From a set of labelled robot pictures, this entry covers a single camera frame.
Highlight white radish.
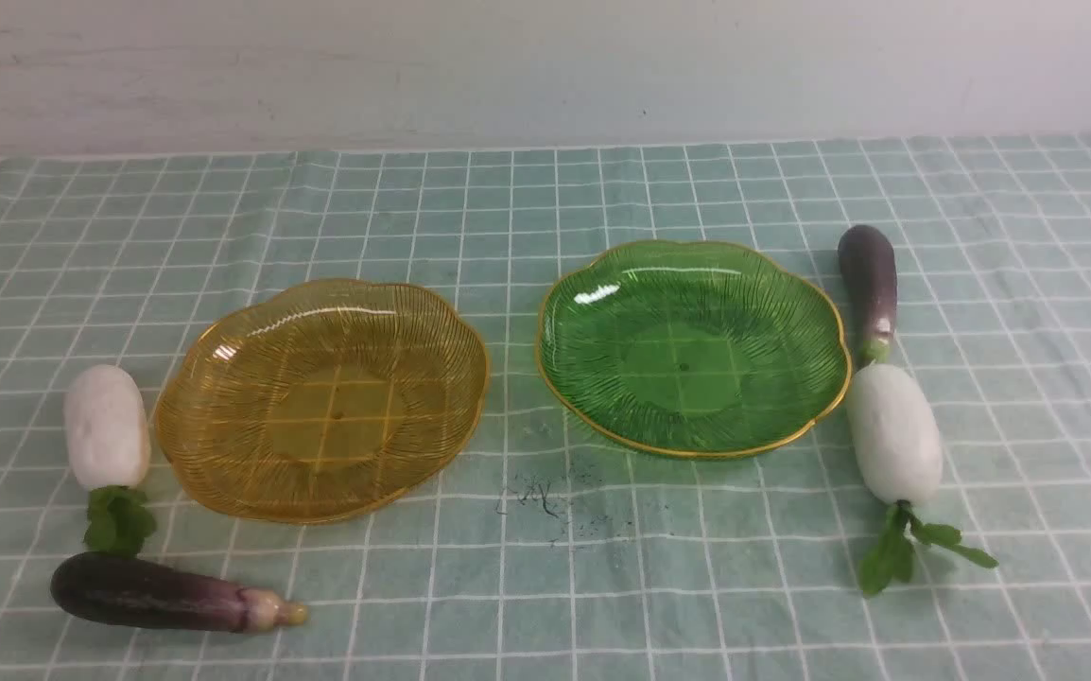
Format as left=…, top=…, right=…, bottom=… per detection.
left=846, top=363, right=998, bottom=598
left=64, top=365, right=157, bottom=559

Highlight purple eggplant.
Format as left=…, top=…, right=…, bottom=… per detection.
left=837, top=224, right=897, bottom=367
left=49, top=551, right=309, bottom=634

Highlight yellow transparent plastic plate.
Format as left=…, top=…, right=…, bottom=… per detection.
left=155, top=277, right=491, bottom=525

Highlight green transparent plastic plate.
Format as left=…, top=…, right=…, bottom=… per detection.
left=533, top=240, right=854, bottom=461

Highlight green checkered tablecloth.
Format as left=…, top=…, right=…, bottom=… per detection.
left=0, top=134, right=1091, bottom=680

